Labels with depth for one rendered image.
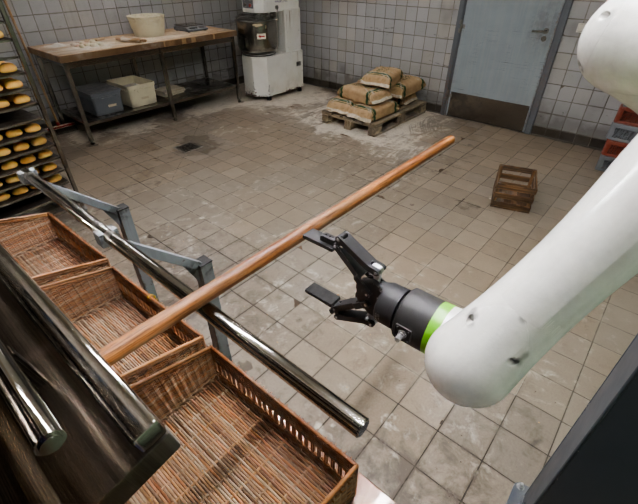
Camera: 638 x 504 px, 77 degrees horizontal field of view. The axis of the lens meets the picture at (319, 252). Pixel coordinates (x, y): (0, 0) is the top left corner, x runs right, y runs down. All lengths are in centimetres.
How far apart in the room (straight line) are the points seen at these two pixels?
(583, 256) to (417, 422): 157
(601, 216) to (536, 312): 12
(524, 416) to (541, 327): 167
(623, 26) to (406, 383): 173
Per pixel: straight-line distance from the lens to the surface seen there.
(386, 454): 189
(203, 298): 72
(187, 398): 134
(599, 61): 66
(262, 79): 609
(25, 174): 143
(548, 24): 525
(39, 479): 34
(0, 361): 33
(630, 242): 50
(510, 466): 200
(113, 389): 32
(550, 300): 49
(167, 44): 542
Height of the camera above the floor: 167
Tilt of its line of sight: 37 degrees down
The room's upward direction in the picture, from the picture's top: straight up
